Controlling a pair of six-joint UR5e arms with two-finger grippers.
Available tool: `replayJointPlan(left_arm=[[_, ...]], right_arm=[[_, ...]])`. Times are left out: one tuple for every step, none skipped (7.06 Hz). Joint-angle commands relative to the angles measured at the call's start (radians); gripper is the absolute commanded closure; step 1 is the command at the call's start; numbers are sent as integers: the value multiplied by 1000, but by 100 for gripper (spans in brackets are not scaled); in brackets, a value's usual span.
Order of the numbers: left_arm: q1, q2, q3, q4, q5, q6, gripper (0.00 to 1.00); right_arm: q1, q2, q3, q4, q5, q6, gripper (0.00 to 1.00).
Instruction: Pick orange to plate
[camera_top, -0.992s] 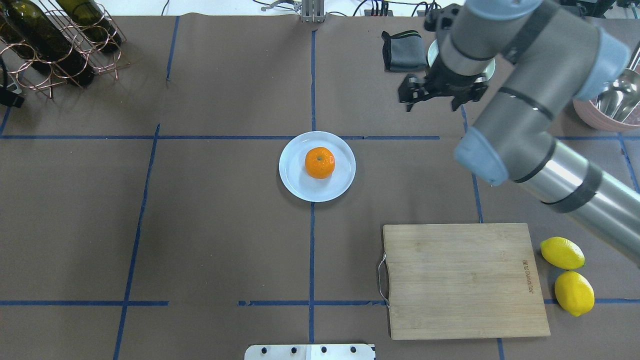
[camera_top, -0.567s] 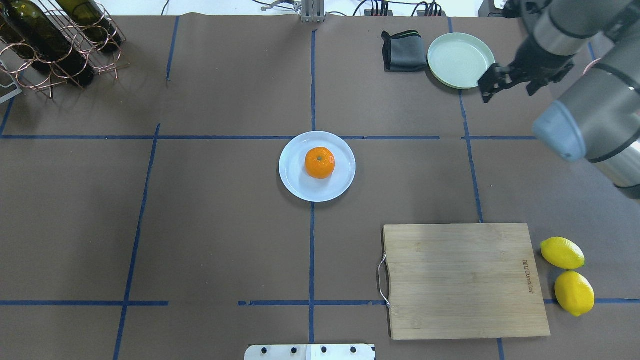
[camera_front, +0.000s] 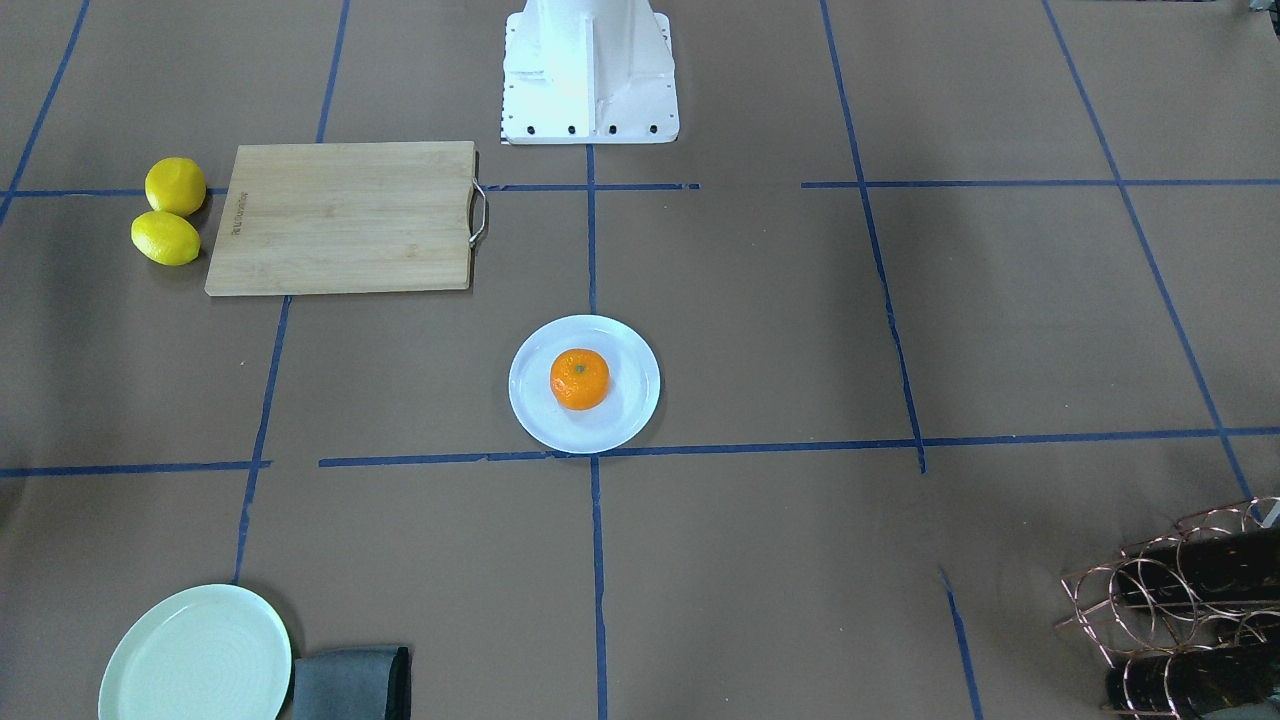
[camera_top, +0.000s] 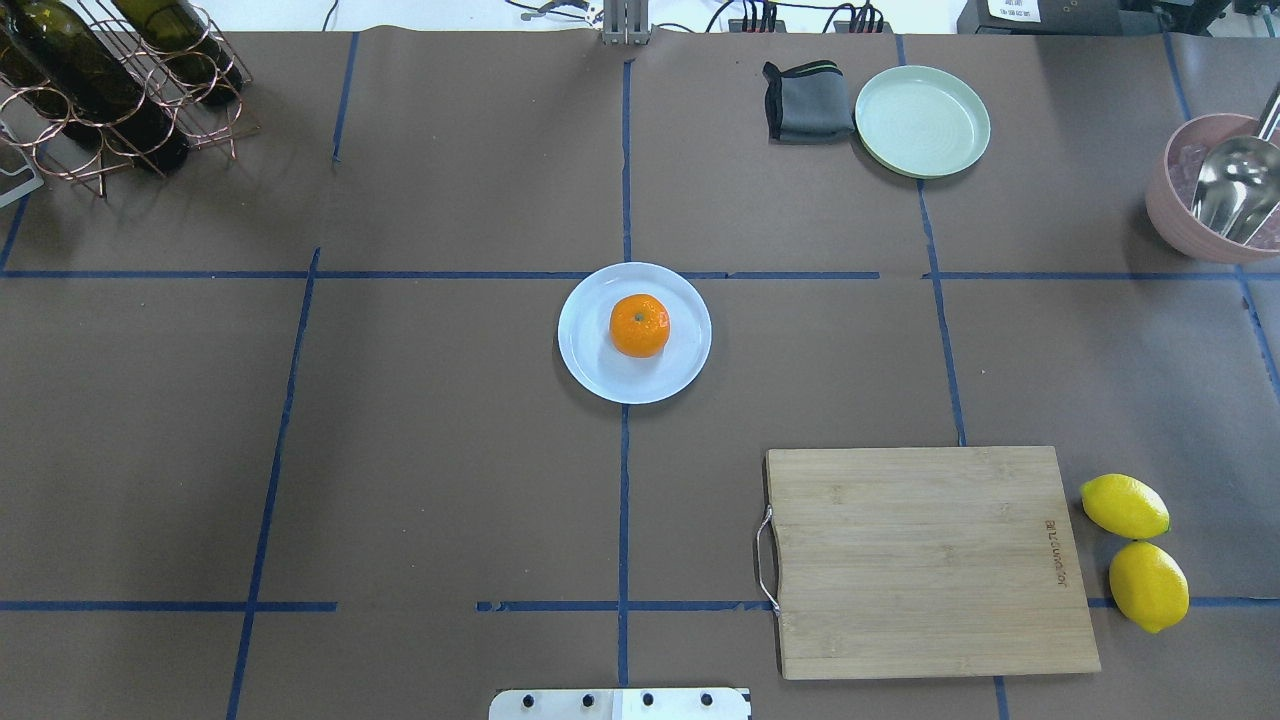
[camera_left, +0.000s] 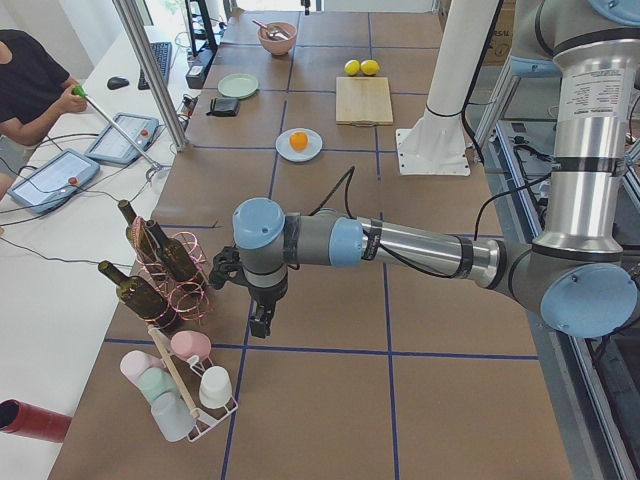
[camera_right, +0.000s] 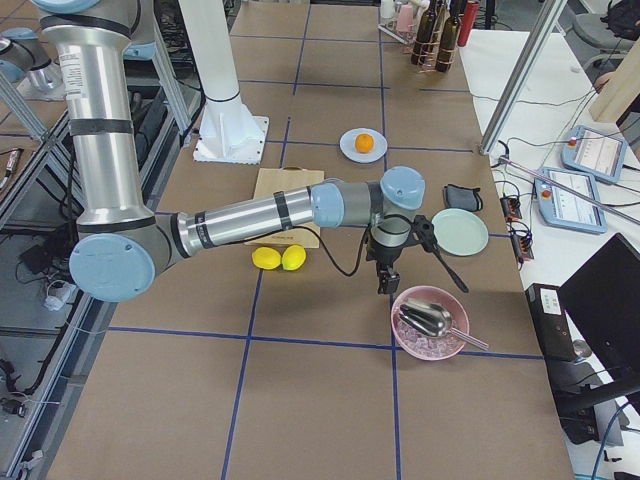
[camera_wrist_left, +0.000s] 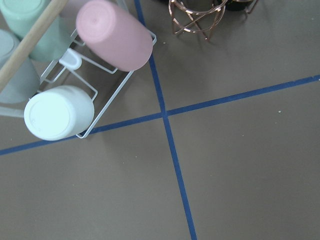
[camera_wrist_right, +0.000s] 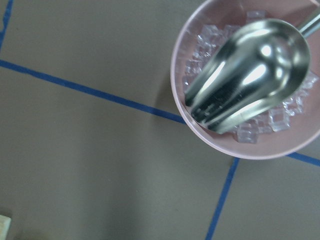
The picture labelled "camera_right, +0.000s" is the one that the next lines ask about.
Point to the black monitor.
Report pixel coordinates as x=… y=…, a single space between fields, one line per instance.
x=602 y=300

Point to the right yellow lemon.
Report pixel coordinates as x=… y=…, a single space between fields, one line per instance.
x=293 y=258

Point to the teach pendant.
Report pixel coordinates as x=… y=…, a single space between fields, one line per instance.
x=594 y=152
x=562 y=209

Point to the orange mandarin fruit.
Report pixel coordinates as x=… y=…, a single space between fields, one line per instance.
x=364 y=143

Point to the grey folded cloth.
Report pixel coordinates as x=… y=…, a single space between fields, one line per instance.
x=464 y=198

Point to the metal scoop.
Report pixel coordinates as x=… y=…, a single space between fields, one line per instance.
x=435 y=321

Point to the near teach pendant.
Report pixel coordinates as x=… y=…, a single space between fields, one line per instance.
x=562 y=209

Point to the dark wine bottle right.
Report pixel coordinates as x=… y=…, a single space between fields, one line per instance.
x=449 y=38

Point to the far teach pendant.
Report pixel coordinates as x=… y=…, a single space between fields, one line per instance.
x=594 y=152

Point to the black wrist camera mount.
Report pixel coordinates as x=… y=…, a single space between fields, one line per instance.
x=424 y=234

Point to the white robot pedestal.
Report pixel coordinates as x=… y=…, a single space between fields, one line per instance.
x=228 y=132

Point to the black computer box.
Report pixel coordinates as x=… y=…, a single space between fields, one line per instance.
x=550 y=322

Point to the left yellow lemon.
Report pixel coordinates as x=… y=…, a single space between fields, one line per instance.
x=266 y=258

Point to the red bottle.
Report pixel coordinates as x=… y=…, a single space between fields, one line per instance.
x=469 y=14

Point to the pink cup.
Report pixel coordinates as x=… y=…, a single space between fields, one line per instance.
x=405 y=19

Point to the pink bowl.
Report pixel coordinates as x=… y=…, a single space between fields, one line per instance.
x=430 y=294

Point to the copper wire bottle rack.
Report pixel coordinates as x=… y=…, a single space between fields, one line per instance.
x=432 y=54

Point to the dark wine bottle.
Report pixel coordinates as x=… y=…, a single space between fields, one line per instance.
x=449 y=38
x=424 y=32

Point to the mint green plate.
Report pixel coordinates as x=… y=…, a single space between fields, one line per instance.
x=459 y=232

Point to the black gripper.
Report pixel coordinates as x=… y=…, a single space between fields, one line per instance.
x=385 y=257

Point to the wooden cutting board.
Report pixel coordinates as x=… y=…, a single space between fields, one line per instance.
x=286 y=179

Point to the clear ice cubes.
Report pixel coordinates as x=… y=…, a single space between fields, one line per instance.
x=424 y=347

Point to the dark wine bottle left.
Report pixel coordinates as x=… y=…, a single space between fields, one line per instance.
x=424 y=32

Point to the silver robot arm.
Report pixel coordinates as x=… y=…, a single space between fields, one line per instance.
x=123 y=246

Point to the yellow lemon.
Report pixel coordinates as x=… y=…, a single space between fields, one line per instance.
x=293 y=258
x=266 y=258

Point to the aluminium frame post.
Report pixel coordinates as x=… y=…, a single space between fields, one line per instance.
x=529 y=55

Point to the light blue plate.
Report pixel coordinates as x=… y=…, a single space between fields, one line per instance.
x=346 y=145

